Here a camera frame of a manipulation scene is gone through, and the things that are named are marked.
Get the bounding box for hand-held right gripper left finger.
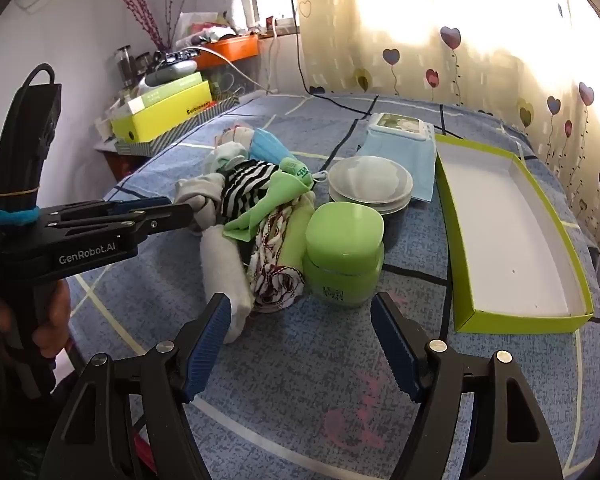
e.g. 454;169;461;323
39;292;232;480

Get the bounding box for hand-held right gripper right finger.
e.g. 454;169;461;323
370;291;565;480

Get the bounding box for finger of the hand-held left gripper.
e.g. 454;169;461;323
40;197;173;221
39;203;195;241

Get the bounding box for white towel roll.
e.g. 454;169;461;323
200;225;256;346

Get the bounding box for striped black white sock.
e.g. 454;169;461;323
220;160;288;223

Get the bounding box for blue face mask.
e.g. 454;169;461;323
249;127;293;166

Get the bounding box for yellow-green cardboard box tray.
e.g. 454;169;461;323
434;133;595;335

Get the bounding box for person's left hand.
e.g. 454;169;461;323
32;277;72;361

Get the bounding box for striped cardboard tray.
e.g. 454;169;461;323
114;94;242;157

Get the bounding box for mint white sock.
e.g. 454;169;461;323
203;142;253;176

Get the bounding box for yellow-green closed box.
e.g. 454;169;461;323
111;80;215;145

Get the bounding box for blue plaid bed sheet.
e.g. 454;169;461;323
67;91;600;480

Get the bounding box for red white patterned cloth roll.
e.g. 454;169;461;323
247;207;306;313

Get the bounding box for green white flat box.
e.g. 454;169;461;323
125;71;206;113

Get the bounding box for light green cloth roll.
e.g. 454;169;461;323
280;195;316;271

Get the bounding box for green printed sock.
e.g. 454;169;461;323
279;157;313;183

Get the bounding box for grey handheld device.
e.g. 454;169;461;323
142;60;199;87

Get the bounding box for white ceramic plate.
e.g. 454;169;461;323
335;197;410;216
330;187;412;209
328;156;414;202

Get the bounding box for green wet wipes pack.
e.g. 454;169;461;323
356;127;438;203

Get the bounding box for red decorative branches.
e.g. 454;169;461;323
112;0;166;53

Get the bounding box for heart print curtain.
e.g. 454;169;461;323
287;0;600;261

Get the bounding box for blue hair tie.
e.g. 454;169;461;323
0;205;42;226

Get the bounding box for white cable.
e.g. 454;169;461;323
267;22;281;95
180;45;281;96

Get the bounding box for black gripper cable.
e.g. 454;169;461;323
17;62;56;88

